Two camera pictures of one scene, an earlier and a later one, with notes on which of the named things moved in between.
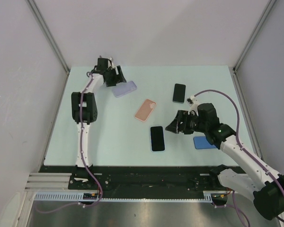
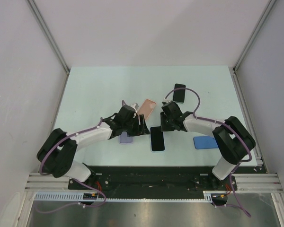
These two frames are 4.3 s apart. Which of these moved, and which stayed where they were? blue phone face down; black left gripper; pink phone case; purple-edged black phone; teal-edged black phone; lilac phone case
Moved: lilac phone case; black left gripper
Stayed: blue phone face down; purple-edged black phone; teal-edged black phone; pink phone case
